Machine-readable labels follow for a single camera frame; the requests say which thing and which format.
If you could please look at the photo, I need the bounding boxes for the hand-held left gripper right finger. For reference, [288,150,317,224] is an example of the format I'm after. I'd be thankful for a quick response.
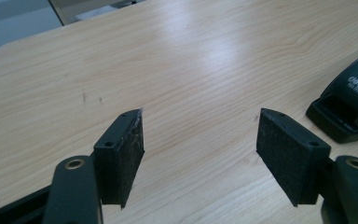
[255,107,332,208]

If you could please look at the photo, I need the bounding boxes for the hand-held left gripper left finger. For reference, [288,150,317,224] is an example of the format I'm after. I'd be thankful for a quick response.
[92,107,145,210]

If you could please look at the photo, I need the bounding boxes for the black stapler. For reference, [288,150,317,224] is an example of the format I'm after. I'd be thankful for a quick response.
[305,46,358,145]

